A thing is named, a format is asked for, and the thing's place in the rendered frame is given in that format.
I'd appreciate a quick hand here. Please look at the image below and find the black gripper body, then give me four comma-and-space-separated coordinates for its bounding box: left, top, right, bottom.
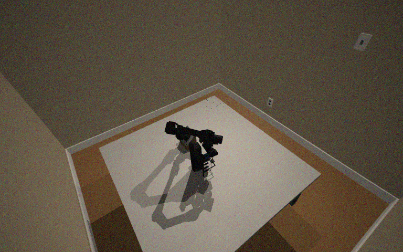
199, 139, 218, 157

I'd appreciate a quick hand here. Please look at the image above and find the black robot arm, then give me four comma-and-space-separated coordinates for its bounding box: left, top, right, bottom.
165, 121, 223, 145

